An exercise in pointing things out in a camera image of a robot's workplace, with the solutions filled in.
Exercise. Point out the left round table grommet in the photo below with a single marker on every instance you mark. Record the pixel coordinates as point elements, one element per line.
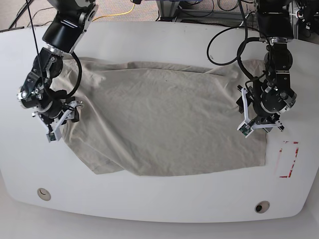
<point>44,194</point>

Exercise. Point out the aluminium frame rail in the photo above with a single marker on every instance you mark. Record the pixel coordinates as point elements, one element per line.
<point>211,15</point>

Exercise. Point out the round table grommet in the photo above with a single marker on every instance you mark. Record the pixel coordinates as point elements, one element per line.
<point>44,194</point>
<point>262,207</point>

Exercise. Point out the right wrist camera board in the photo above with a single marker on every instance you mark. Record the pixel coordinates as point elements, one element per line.
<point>53,136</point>

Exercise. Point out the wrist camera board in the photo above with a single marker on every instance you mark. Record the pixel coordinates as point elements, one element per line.
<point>53,136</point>
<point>245,129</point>

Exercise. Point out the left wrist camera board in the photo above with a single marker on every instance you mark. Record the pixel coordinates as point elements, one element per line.
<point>245,129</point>

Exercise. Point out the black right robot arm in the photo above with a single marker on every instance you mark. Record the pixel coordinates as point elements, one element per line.
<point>68,27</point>

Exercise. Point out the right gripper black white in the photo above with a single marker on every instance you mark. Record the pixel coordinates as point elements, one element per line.
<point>53,115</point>

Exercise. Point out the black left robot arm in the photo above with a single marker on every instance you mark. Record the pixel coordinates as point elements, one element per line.
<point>271,94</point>

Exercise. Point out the beige grey t-shirt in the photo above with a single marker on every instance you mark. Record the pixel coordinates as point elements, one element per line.
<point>161,119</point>

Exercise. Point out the red tape rectangle marking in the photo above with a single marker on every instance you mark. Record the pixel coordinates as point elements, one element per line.
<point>288,155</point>

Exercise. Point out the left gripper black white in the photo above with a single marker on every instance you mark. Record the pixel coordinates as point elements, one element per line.
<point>257,122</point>

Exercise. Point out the right round table grommet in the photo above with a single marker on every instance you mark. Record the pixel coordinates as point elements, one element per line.
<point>262,207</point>

